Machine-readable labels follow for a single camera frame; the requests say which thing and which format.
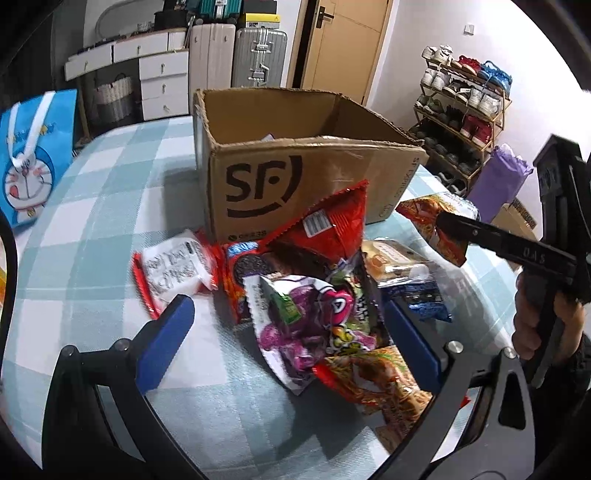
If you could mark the wooden door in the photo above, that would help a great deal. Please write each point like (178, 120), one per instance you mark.
(351, 46)

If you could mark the large red chip bag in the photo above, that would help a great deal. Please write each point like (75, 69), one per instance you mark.
(332, 230)

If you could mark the beige cake packet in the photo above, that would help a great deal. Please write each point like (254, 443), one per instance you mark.
(388, 258)

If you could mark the small cardboard box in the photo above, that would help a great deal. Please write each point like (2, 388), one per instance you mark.
(519, 219)

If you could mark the blue cartoon gift bag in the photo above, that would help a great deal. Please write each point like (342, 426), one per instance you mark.
(32, 161)

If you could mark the dark blue snack packet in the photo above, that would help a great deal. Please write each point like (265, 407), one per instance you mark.
(425, 302)

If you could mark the red cookie packet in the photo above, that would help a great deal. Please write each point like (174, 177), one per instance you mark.
(240, 272)

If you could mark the purple bag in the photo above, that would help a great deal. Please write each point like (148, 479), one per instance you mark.
(498, 184)

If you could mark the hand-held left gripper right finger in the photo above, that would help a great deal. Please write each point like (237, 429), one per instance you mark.
(411, 346)

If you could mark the person's right hand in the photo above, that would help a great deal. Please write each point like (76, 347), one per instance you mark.
(528, 323)

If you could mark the group of shoes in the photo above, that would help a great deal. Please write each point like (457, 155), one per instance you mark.
(480, 99)

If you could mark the silver suitcase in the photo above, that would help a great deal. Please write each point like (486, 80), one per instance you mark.
(258, 55)

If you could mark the brown cardboard box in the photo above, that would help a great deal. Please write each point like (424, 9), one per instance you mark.
(258, 184)

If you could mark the orange noodle snack packet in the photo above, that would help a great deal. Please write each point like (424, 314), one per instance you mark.
(427, 214)
(369, 383)

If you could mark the wooden shoe rack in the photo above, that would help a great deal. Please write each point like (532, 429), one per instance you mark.
(466, 131)

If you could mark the white drawer cabinet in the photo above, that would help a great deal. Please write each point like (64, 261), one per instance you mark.
(161, 87)

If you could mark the white and red snack packet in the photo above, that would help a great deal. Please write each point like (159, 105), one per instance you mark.
(175, 267)

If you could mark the green cases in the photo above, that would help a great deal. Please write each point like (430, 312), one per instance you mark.
(212, 9)

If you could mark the wicker basket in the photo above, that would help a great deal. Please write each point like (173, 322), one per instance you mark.
(113, 97)

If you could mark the beige suitcase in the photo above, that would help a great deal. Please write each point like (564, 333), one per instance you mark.
(212, 60)

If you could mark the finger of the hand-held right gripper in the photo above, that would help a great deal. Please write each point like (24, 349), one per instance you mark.
(485, 235)

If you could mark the checked blue white tablecloth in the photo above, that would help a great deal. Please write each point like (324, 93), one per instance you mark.
(92, 230)

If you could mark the yellow and black box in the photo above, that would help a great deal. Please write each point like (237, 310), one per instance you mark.
(258, 21)

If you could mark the purple snack packet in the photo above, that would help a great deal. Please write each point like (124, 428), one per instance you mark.
(286, 341)

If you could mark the green colourful snack packet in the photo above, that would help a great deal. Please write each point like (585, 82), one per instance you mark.
(358, 318)

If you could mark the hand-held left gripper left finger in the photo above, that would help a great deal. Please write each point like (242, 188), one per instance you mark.
(166, 337)

